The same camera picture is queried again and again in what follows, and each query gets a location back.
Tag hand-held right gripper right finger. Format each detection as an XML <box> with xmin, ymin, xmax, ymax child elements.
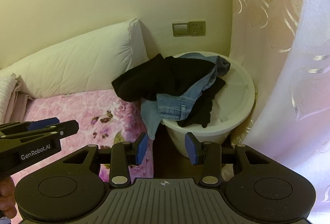
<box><xmin>185</xmin><ymin>132</ymin><xmax>272</xmax><ymax>186</ymax></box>

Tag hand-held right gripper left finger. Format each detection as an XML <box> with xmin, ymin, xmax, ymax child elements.
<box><xmin>62</xmin><ymin>133</ymin><xmax>149</xmax><ymax>187</ymax></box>

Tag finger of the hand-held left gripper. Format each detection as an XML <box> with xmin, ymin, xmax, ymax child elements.
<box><xmin>0</xmin><ymin>117</ymin><xmax>60</xmax><ymax>137</ymax></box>
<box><xmin>0</xmin><ymin>120</ymin><xmax>79</xmax><ymax>146</ymax></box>

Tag white laundry basket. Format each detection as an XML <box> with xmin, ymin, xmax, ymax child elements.
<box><xmin>161</xmin><ymin>51</ymin><xmax>256</xmax><ymax>160</ymax></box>

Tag black knit garment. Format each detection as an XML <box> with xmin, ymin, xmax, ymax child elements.
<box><xmin>111</xmin><ymin>54</ymin><xmax>217</xmax><ymax>102</ymax></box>

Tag person's left hand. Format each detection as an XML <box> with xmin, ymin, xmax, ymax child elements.
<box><xmin>0</xmin><ymin>177</ymin><xmax>18</xmax><ymax>219</ymax></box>

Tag pink floral blanket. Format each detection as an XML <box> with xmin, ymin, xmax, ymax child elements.
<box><xmin>9</xmin><ymin>88</ymin><xmax>155</xmax><ymax>183</ymax></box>

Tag black cloth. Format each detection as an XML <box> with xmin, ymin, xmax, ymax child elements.
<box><xmin>177</xmin><ymin>77</ymin><xmax>226</xmax><ymax>129</ymax></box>

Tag blue jeans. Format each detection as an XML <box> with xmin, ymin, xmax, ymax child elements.
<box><xmin>140</xmin><ymin>52</ymin><xmax>231</xmax><ymax>140</ymax></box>

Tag folded striped quilt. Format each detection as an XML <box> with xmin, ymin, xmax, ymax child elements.
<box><xmin>0</xmin><ymin>73</ymin><xmax>34</xmax><ymax>125</ymax></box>

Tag white quilted pillow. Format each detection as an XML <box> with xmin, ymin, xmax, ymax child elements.
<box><xmin>0</xmin><ymin>18</ymin><xmax>150</xmax><ymax>99</ymax></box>

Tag pink patterned curtain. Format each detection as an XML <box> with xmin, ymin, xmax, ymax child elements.
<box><xmin>229</xmin><ymin>0</ymin><xmax>330</xmax><ymax>224</ymax></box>

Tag wall switch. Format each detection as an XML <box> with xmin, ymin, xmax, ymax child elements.
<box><xmin>172</xmin><ymin>21</ymin><xmax>190</xmax><ymax>37</ymax></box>

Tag wall socket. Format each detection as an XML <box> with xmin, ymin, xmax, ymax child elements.
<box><xmin>189</xmin><ymin>20</ymin><xmax>207</xmax><ymax>36</ymax></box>

